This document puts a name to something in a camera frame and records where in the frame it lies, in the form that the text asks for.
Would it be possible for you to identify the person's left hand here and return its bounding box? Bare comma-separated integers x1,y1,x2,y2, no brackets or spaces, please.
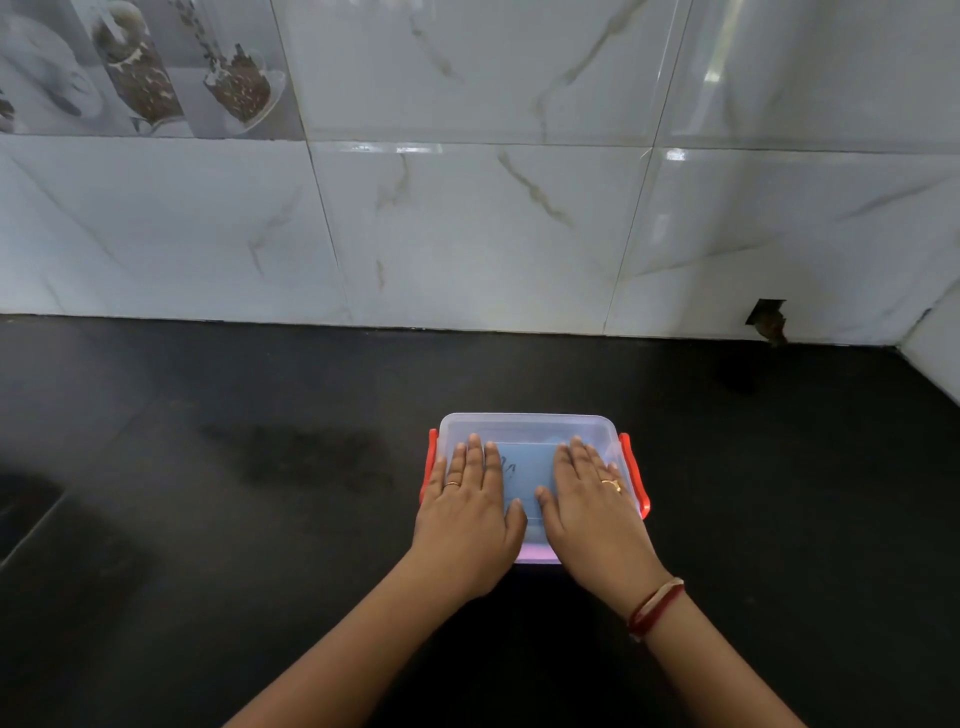
410,433,529,606

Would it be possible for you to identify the person's right hand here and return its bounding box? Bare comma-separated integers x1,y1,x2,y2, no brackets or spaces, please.
534,437,673,621

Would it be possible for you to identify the transparent plastic box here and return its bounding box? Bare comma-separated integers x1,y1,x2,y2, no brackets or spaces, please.
419,412,652,566

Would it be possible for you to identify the blue rubber glove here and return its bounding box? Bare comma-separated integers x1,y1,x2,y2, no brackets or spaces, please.
494,439,562,520

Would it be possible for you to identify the transparent plastic lid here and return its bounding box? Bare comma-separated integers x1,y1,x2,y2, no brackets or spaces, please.
437,412,640,553

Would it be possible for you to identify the person's left forearm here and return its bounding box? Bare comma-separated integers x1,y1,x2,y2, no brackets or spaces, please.
223,553,472,728

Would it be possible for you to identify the black sink basin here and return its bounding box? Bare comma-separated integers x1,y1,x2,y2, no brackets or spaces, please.
0,472,66,565

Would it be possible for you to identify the dessert picture wall tile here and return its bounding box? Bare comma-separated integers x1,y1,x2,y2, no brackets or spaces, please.
0,0,306,142

